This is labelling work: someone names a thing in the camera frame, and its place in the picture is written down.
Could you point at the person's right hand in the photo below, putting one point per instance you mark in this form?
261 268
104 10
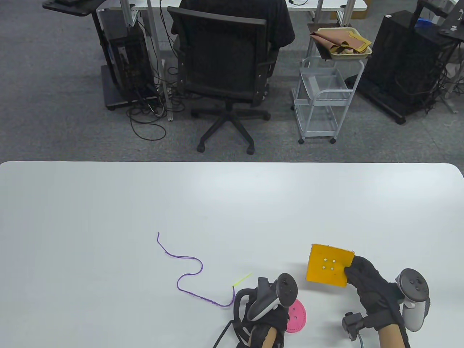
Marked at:
373 290

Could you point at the person's left hand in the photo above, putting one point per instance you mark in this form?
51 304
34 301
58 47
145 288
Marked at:
275 319

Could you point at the pink felt button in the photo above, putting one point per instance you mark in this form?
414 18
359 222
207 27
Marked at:
297 317

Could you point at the green plastic needle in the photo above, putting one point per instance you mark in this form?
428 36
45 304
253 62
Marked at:
242 280

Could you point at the yellow felt square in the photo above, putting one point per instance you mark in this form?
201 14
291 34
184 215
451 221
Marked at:
328 266

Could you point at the purple thread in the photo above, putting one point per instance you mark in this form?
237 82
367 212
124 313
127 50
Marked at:
188 258

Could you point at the person's right forearm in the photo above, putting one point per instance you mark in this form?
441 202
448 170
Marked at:
391 337

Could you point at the person's left forearm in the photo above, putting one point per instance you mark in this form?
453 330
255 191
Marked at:
267 337

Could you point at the beige plastic tray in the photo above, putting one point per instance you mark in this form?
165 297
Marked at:
362 54

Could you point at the black equipment cabinet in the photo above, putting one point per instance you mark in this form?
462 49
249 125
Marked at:
398 54

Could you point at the brown cloth pieces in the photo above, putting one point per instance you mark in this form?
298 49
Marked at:
337 38

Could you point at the black mesh office chair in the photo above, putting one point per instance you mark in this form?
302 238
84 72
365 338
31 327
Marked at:
224 61

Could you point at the dark brown small table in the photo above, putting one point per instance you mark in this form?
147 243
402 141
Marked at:
312 28

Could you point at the brown cardboard box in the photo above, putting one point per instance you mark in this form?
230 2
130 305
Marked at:
359 15

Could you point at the black equipment rack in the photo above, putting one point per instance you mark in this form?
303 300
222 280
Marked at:
435 9

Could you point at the white desk with metal legs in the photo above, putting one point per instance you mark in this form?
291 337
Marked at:
326 4

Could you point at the black computer tower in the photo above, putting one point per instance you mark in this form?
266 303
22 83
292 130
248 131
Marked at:
130 58

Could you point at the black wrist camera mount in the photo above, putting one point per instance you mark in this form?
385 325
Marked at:
352 322

